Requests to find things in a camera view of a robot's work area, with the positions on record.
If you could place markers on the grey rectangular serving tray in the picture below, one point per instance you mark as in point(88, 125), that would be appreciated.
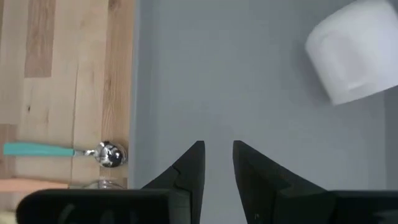
point(248, 93)

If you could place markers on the white ceramic mug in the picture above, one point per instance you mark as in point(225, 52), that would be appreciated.
point(354, 53)

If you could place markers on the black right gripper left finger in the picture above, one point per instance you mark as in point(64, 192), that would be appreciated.
point(186, 186)

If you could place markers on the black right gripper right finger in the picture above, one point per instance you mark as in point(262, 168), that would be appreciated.
point(267, 193)

